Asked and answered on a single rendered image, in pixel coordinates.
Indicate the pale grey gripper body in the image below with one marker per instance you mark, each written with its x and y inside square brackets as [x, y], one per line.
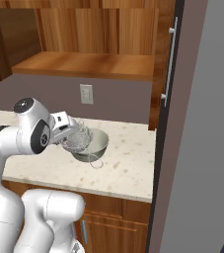
[64, 133]

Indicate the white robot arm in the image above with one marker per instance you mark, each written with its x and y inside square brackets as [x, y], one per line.
[5, 197]

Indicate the grey metal bowl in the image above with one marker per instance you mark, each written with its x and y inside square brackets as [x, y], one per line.
[99, 145]

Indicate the wooden base cabinet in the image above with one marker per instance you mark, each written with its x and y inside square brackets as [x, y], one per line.
[110, 206]

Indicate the wooden base cabinet door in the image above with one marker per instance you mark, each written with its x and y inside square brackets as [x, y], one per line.
[116, 237]

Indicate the white wall outlet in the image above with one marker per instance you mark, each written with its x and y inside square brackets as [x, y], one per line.
[86, 94]

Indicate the wooden wall cabinet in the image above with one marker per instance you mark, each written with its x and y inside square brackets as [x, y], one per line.
[84, 66]

